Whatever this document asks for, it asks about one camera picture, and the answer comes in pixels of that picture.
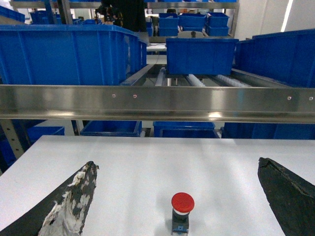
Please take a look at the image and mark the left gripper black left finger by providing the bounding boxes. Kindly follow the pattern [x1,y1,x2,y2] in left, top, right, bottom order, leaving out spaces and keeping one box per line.
[0,161,99,236]

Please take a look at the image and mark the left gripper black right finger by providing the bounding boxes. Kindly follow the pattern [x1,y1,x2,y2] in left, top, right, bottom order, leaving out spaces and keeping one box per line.
[257,157,315,236]

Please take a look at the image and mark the red mushroom push button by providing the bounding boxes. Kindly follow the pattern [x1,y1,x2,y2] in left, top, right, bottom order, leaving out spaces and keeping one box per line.
[171,192,195,234]

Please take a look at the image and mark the blue bin under shelf right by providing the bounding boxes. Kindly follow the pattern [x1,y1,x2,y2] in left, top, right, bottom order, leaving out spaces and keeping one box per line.
[221,122,315,140]

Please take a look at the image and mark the blue bin under shelf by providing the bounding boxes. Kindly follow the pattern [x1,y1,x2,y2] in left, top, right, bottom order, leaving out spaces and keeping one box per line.
[153,121,219,138]
[80,120,142,137]
[221,122,315,140]

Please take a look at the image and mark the blue bin under shelf left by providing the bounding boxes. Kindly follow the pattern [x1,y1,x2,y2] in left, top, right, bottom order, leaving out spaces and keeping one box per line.
[80,120,142,137]

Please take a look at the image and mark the blue bin under shelf centre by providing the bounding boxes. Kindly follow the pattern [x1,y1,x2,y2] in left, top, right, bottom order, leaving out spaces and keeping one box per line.
[153,121,219,138]

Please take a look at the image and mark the blue bin right shelf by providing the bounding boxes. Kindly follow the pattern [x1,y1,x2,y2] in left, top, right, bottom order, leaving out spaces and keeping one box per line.
[233,29,315,88]

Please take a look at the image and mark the blue bin shelf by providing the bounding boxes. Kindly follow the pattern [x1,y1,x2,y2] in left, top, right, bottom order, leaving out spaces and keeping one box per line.
[233,29,315,88]
[166,38,239,75]

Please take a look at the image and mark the blue bin centre shelf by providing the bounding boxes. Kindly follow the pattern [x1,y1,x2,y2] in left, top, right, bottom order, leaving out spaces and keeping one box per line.
[166,38,239,75]

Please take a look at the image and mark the large blue bin left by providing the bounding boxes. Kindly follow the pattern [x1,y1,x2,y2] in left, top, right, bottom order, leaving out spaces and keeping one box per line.
[0,25,147,86]

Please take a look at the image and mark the steel shelf front rail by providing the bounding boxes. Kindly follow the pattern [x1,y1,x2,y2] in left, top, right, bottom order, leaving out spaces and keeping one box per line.
[0,85,315,123]

